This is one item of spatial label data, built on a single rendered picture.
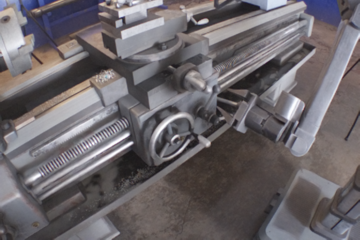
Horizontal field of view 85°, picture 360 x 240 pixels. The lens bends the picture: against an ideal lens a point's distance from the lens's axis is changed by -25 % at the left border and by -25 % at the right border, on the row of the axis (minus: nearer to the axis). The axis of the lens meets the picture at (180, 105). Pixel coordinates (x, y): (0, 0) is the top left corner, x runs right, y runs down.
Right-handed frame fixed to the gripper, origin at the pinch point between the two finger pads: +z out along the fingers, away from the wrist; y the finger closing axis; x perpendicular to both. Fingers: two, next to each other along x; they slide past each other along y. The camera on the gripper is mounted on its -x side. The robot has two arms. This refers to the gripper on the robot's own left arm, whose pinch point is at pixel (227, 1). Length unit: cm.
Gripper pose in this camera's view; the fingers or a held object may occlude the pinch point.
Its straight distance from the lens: 61.2
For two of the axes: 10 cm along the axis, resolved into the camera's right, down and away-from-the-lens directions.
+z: -3.5, 4.8, 8.1
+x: 6.9, 7.1, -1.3
